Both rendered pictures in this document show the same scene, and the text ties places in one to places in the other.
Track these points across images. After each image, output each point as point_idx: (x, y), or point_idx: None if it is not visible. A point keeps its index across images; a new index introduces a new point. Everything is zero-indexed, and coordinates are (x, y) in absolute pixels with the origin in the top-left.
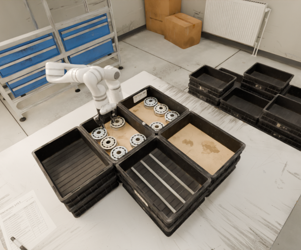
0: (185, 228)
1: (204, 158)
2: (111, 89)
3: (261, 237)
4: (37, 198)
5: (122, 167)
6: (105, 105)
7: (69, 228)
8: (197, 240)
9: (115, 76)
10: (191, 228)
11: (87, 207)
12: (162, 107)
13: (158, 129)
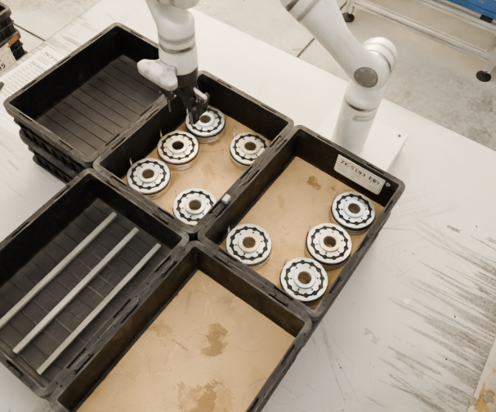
0: (3, 373)
1: (158, 391)
2: (344, 94)
3: None
4: None
5: (99, 188)
6: (161, 64)
7: (15, 155)
8: None
9: (360, 75)
10: (3, 388)
11: (51, 169)
12: (334, 246)
13: (241, 249)
